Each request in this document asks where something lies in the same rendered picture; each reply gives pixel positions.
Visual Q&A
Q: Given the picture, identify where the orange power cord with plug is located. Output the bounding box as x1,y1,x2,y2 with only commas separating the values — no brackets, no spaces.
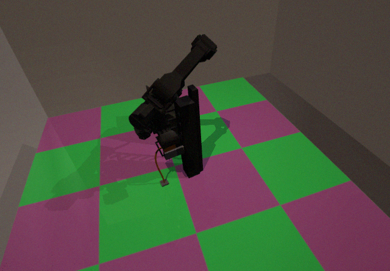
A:
155,135,183,183

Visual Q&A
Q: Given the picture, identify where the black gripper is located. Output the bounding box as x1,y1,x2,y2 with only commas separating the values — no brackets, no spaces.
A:
152,110,180,149

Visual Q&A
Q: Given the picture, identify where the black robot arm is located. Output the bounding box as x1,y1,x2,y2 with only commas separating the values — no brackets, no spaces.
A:
129,34,218,140

